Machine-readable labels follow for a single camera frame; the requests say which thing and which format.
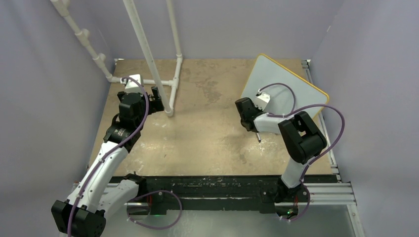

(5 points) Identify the white PVC pipe frame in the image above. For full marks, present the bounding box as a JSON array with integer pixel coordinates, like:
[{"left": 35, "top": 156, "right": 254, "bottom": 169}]
[{"left": 51, "top": 0, "right": 183, "bottom": 117}]

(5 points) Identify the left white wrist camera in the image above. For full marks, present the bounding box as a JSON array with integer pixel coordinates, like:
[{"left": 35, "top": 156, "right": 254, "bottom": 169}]
[{"left": 121, "top": 74, "right": 143, "bottom": 93}]

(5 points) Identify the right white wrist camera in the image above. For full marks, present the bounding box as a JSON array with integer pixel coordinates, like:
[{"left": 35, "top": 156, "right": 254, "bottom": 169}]
[{"left": 253, "top": 92, "right": 271, "bottom": 111}]

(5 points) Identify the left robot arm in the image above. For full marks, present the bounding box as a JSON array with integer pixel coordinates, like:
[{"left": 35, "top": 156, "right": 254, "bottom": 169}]
[{"left": 51, "top": 86, "right": 164, "bottom": 237}]

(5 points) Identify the yellow framed whiteboard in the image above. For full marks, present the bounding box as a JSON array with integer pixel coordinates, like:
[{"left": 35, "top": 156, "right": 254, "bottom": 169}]
[{"left": 240, "top": 54, "right": 330, "bottom": 115}]

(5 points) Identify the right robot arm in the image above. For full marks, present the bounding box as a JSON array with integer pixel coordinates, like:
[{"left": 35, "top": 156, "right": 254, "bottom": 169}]
[{"left": 235, "top": 97, "right": 327, "bottom": 202}]

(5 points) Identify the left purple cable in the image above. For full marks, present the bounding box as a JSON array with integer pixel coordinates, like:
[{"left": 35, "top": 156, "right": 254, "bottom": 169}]
[{"left": 67, "top": 77, "right": 151, "bottom": 237}]

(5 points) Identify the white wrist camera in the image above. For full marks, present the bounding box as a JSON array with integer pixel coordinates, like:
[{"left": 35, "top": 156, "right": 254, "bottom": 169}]
[
  {"left": 121, "top": 74, "right": 143, "bottom": 93},
  {"left": 253, "top": 92, "right": 271, "bottom": 111}
]

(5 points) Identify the aluminium table frame rail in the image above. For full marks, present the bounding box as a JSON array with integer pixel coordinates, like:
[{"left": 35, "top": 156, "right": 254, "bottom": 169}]
[{"left": 301, "top": 59, "right": 366, "bottom": 237}]

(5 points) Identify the whiteboard marker pen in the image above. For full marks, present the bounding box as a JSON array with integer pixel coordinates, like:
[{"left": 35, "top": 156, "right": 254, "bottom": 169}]
[{"left": 256, "top": 132, "right": 261, "bottom": 143}]

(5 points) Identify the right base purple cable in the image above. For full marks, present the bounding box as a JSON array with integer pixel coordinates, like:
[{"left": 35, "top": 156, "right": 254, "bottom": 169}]
[{"left": 278, "top": 185, "right": 311, "bottom": 223}]

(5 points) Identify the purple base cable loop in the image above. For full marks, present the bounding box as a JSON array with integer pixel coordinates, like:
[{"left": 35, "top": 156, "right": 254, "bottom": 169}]
[{"left": 126, "top": 190, "right": 183, "bottom": 230}]

